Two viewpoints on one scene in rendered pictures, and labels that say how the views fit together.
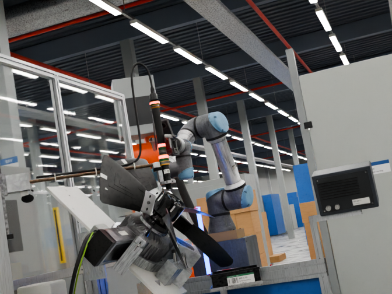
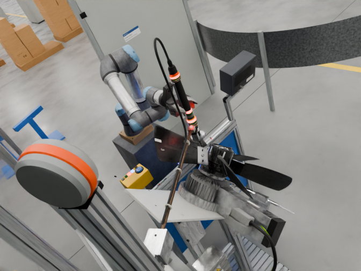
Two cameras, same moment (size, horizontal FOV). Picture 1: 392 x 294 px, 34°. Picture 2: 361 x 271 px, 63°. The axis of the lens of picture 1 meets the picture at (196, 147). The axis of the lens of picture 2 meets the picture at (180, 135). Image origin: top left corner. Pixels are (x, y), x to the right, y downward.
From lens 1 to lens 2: 2.54 m
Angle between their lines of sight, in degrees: 61
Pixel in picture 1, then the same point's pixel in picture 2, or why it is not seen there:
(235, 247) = not seen: hidden behind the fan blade
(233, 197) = (145, 105)
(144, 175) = (181, 141)
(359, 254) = not seen: hidden behind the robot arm
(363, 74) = not seen: outside the picture
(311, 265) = (230, 126)
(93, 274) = (197, 239)
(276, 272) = (215, 140)
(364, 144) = (122, 19)
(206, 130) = (128, 65)
